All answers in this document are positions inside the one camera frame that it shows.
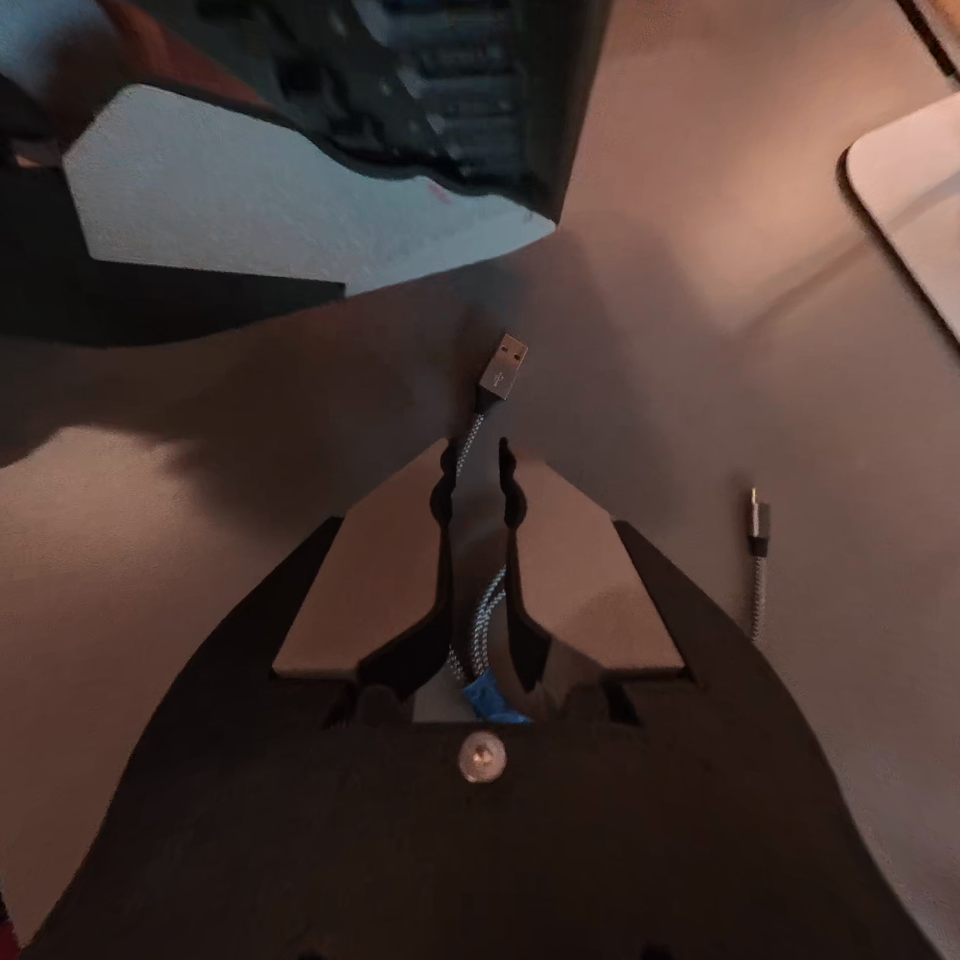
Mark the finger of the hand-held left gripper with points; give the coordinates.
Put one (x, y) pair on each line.
(262, 202)

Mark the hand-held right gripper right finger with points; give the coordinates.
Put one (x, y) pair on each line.
(592, 592)

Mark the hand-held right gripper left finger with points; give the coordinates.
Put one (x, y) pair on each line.
(367, 592)

